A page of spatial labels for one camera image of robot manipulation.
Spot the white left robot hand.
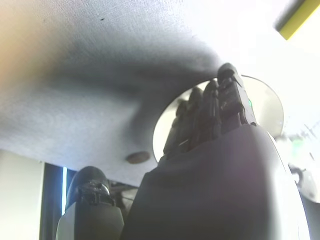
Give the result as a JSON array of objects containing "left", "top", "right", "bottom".
[{"left": 56, "top": 62, "right": 311, "bottom": 240}]

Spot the yellow wooden block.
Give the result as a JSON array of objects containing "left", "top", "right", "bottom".
[{"left": 273, "top": 0, "right": 320, "bottom": 41}]

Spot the brown round disc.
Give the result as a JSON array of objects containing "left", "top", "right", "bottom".
[{"left": 125, "top": 150, "right": 150, "bottom": 165}]

